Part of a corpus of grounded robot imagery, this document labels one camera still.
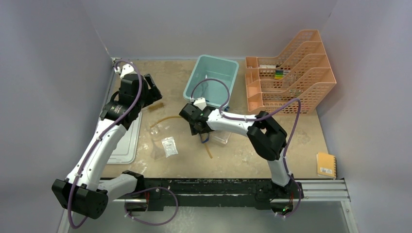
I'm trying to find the blue safety glasses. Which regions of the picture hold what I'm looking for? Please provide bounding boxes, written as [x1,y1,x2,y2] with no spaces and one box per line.
[199,133,210,144]

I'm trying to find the amber rubber tubing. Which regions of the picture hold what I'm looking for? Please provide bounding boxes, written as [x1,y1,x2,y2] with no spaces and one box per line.
[150,116,214,160]

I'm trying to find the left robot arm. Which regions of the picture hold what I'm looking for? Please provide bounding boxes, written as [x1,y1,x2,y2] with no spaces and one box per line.
[51,74,162,219]

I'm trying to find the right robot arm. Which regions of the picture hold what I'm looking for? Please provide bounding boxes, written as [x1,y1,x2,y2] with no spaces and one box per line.
[179,103,303,198]

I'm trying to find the brown test tube brush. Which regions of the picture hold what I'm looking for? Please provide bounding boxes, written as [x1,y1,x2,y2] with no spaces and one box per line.
[147,102,164,112]

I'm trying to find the teal plastic bin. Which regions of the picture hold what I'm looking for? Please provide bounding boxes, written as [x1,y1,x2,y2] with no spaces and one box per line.
[183,54,239,108]

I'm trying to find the clear acrylic tube rack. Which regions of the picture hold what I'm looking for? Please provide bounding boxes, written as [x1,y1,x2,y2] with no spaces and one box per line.
[209,131,232,145]

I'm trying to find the small white packet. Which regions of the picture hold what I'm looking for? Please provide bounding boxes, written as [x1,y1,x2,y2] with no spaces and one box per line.
[161,137,178,158]

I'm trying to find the clear plastic funnel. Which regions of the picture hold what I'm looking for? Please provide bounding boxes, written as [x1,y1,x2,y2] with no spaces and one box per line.
[149,126,166,160]

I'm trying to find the white plastic bin lid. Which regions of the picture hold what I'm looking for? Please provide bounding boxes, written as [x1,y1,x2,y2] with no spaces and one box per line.
[107,113,142,164]

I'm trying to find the markers in organizer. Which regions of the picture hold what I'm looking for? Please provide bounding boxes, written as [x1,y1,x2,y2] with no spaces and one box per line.
[274,69,290,80]

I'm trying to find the orange plastic file organizer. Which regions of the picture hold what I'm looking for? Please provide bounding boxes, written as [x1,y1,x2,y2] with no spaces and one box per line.
[245,30,337,114]

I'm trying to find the yellow spiral notebook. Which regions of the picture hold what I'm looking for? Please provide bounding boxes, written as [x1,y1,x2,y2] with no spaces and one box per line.
[316,152,337,179]

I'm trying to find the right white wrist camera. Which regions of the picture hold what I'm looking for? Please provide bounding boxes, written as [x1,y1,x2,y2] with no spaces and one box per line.
[192,97,207,110]

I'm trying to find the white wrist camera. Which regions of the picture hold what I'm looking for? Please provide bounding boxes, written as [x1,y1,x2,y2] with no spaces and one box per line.
[113,64,137,79]
[192,97,207,110]

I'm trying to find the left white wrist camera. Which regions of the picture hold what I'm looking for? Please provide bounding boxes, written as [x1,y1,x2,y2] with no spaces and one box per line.
[113,64,137,79]

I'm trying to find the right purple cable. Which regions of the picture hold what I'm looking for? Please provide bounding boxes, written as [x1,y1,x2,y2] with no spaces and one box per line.
[190,78,303,219]

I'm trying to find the purple cable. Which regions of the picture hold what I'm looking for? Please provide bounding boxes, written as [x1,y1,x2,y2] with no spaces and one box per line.
[190,78,303,219]
[67,59,144,230]

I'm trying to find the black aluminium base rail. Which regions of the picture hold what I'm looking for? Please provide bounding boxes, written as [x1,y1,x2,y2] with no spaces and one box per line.
[96,177,351,212]

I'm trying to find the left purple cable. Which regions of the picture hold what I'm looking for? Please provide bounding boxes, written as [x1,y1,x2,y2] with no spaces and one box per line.
[67,59,144,230]

